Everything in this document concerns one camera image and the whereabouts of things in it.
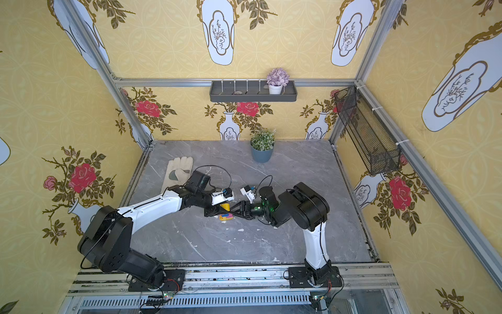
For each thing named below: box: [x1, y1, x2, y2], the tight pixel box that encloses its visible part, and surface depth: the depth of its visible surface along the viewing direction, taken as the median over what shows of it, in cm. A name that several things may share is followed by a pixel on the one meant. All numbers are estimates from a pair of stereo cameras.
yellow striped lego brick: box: [218, 213, 234, 222], surface depth 89 cm
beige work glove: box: [160, 156, 194, 194], surface depth 108 cm
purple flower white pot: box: [266, 67, 291, 95], surface depth 85 cm
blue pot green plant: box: [250, 128, 277, 163], surface depth 105 cm
